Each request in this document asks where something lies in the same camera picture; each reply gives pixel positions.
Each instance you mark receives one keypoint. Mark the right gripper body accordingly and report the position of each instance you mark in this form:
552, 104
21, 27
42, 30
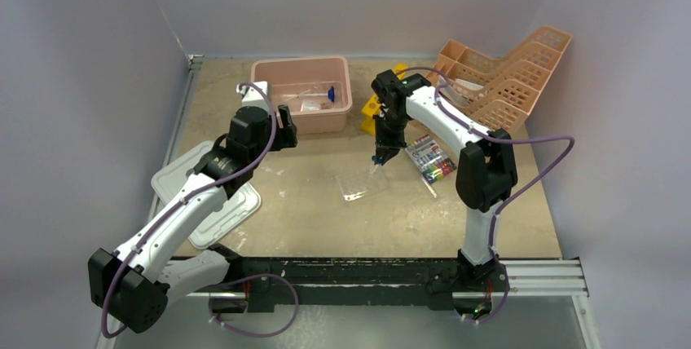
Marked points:
391, 132

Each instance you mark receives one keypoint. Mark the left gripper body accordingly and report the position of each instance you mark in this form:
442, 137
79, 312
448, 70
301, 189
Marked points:
261, 147

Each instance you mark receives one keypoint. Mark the clear well plate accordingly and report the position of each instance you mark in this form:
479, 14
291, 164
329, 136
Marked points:
362, 183

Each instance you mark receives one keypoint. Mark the small white plastic bag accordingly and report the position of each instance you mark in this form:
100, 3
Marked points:
308, 105

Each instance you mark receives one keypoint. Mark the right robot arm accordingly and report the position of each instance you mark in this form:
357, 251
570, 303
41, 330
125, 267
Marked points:
486, 170

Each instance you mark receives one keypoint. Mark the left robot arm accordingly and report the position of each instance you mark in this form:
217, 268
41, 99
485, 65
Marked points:
167, 227

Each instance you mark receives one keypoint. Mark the yellow test tube rack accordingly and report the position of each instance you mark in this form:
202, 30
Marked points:
372, 108

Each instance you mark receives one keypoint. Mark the marker pen pack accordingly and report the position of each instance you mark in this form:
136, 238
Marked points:
429, 158

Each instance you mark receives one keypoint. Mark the pink plastic bin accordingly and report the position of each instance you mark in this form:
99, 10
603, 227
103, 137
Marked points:
293, 75

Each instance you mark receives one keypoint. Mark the glass stirring rod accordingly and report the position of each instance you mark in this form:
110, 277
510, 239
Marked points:
429, 187

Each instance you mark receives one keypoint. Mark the white bin lid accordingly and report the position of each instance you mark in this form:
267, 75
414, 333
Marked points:
168, 181

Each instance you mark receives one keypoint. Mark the plastic bag in organizer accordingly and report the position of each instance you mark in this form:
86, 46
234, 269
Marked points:
460, 92

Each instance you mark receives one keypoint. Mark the pink plastic desk organizer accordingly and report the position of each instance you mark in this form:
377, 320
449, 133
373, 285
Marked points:
513, 83

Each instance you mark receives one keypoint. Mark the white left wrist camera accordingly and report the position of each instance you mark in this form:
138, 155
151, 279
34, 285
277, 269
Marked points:
255, 94

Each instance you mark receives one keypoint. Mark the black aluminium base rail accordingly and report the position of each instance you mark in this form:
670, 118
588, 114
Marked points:
440, 284

